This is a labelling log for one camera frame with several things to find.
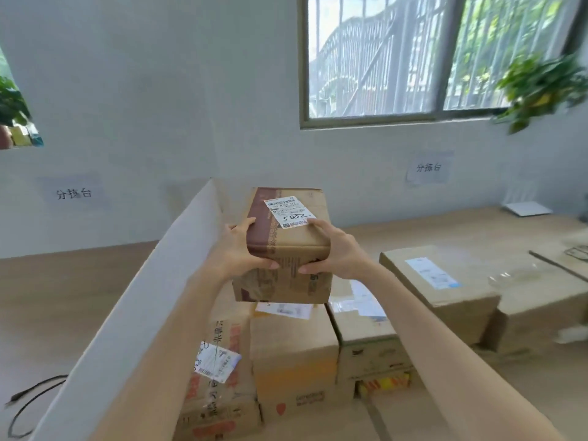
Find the white divider panel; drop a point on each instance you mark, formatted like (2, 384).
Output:
(138, 312)

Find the person's left forearm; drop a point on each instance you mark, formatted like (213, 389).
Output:
(170, 353)

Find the cardboard box with red print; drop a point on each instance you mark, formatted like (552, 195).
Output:
(220, 390)

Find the cardboard box with heart mark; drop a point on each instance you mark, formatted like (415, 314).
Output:
(294, 358)

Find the large cardboard box blue label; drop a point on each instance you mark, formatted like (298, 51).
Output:
(441, 289)

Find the cardboard box with yellow stripe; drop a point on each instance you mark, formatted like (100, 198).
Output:
(367, 344)

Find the grey framed window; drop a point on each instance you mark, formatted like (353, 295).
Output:
(436, 55)

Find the person's right thumb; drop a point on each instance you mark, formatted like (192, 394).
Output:
(314, 268)

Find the clear plastic wrap piece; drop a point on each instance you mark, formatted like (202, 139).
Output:
(514, 276)

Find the small yellow items on sill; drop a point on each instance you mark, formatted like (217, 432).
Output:
(27, 136)

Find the white paper wall sign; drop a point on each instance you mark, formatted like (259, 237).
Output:
(428, 168)
(73, 193)

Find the flat cardboard box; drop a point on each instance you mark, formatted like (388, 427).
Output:
(562, 254)

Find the potted green plant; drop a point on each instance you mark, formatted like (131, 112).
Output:
(10, 105)

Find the white router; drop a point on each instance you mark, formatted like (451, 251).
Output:
(526, 207)

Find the wide plain cardboard box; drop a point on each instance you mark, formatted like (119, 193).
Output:
(537, 307)

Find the person's left hand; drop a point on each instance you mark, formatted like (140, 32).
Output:
(232, 252)

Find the person's right forearm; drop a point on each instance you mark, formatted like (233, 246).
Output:
(441, 358)

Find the cardboard box with brown tape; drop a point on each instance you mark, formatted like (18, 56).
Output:
(289, 252)

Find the person's left thumb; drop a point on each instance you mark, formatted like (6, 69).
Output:
(264, 264)

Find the person's right hand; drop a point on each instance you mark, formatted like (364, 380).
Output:
(344, 257)

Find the hanging green plant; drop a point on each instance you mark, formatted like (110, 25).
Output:
(537, 87)

